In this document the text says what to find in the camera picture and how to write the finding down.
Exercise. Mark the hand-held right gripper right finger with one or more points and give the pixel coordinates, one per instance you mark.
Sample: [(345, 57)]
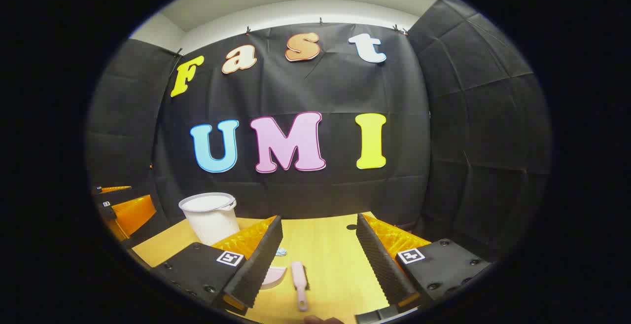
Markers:
[(379, 265)]

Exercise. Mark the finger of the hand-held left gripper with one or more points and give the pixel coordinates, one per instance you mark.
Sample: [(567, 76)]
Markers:
[(135, 215), (116, 189)]

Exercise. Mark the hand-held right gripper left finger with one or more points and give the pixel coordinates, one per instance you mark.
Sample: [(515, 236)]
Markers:
[(259, 265)]

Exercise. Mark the pink dustpan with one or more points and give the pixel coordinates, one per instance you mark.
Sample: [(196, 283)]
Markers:
[(275, 277)]

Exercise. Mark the light blue paper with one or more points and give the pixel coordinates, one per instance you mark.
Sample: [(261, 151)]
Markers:
[(281, 252)]

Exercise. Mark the pink small broom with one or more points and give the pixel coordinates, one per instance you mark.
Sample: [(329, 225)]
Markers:
[(298, 277)]

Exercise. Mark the white ribbed garbage bin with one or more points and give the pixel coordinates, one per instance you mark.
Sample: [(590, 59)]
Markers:
[(212, 220)]

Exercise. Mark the wooden desktop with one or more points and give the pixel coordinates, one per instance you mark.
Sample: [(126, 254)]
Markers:
[(325, 255)]

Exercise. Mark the black quilted wall cloth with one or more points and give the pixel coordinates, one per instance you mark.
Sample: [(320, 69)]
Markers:
[(493, 141), (123, 117)]

